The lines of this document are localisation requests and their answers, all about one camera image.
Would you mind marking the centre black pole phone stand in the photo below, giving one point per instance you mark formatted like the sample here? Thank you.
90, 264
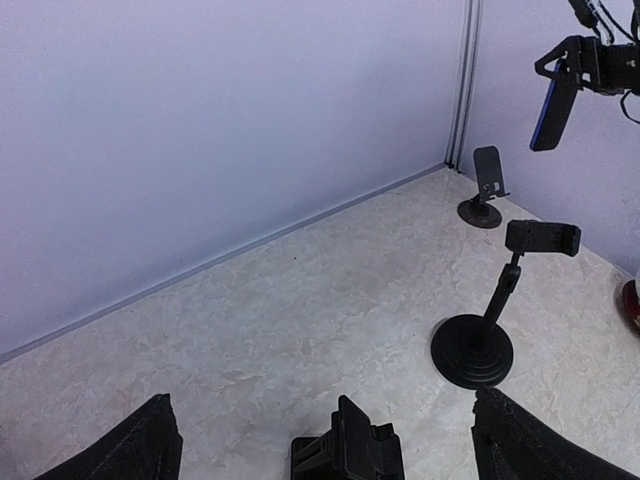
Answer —
472, 351

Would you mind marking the red floral plate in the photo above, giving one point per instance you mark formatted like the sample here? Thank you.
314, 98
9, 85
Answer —
626, 302

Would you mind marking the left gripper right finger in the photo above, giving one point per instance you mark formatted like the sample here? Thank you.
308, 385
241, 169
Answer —
511, 443

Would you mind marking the grey round-base phone stand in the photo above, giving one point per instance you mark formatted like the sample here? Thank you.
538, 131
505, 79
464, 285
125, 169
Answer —
478, 211

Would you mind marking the right aluminium frame post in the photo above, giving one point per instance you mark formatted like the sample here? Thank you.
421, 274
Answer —
464, 84

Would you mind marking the black folding phone stand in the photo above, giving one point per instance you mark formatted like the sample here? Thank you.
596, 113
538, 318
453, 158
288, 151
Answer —
353, 448

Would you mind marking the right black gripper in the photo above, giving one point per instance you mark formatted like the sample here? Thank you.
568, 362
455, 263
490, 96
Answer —
578, 62

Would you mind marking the black phone blue edge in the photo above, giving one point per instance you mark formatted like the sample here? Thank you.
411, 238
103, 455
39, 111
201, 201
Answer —
553, 118

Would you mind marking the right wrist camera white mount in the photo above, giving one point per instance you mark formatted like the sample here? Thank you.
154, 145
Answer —
590, 14

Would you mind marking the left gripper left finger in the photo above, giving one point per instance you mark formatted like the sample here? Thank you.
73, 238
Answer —
145, 445

